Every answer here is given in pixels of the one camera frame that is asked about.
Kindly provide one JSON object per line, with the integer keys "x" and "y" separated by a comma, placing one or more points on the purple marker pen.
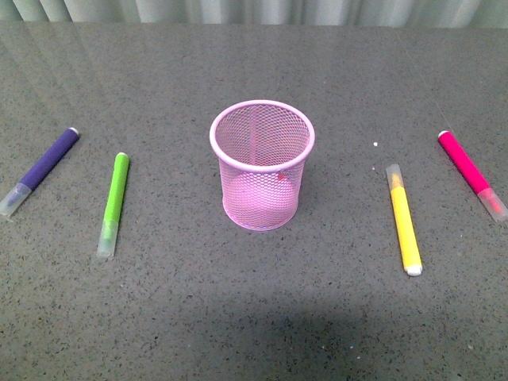
{"x": 36, "y": 174}

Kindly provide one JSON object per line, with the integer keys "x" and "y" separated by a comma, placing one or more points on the yellow marker pen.
{"x": 411, "y": 259}

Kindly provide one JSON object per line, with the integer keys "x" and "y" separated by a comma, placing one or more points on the pink mesh pen cup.
{"x": 262, "y": 147}

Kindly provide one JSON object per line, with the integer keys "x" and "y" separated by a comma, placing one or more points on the pink marker pen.
{"x": 472, "y": 175}

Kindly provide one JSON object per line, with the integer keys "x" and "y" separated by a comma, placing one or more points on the green marker pen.
{"x": 112, "y": 215}

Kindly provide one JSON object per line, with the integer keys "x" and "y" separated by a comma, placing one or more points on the white pleated curtain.
{"x": 382, "y": 13}

